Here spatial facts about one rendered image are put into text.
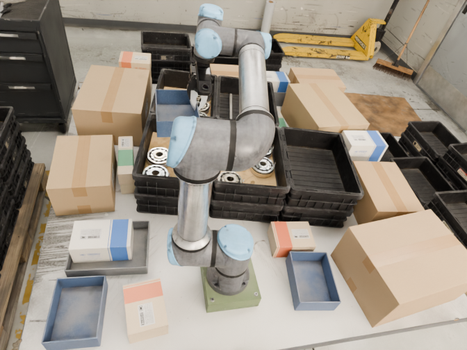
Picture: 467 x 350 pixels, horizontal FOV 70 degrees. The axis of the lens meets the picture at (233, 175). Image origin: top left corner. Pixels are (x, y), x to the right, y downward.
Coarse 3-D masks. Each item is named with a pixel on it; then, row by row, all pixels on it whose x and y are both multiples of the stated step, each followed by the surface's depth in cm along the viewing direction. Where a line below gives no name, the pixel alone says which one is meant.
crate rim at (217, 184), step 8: (280, 128) 154; (280, 136) 150; (280, 144) 146; (288, 176) 133; (216, 184) 125; (224, 184) 125; (232, 184) 125; (240, 184) 126; (248, 184) 127; (256, 184) 127; (288, 184) 130; (280, 192) 129
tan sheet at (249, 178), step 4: (272, 160) 153; (220, 172) 143; (236, 172) 144; (240, 172) 145; (244, 172) 145; (248, 172) 145; (244, 176) 143; (248, 176) 144; (252, 176) 144; (256, 176) 144; (272, 176) 146; (244, 180) 142; (248, 180) 142; (252, 180) 142; (256, 180) 143; (260, 180) 143; (264, 180) 143; (268, 180) 144; (272, 180) 144; (260, 184) 141; (264, 184) 142; (268, 184) 142; (272, 184) 142; (276, 184) 143
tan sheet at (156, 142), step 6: (156, 138) 152; (162, 138) 153; (168, 138) 154; (150, 144) 149; (156, 144) 150; (162, 144) 150; (168, 144) 151; (144, 168) 138; (168, 168) 140; (174, 174) 138
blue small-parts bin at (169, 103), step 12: (156, 96) 128; (168, 96) 129; (180, 96) 130; (156, 108) 117; (168, 108) 129; (180, 108) 130; (192, 108) 132; (156, 120) 113; (168, 120) 124; (168, 132) 117
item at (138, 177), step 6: (150, 114) 148; (150, 120) 146; (144, 132) 139; (144, 138) 138; (138, 150) 131; (138, 156) 129; (138, 162) 126; (132, 174) 122; (138, 174) 122; (144, 174) 123; (138, 180) 123; (144, 180) 123; (150, 180) 123; (156, 180) 123; (162, 180) 123; (168, 180) 123; (174, 180) 123
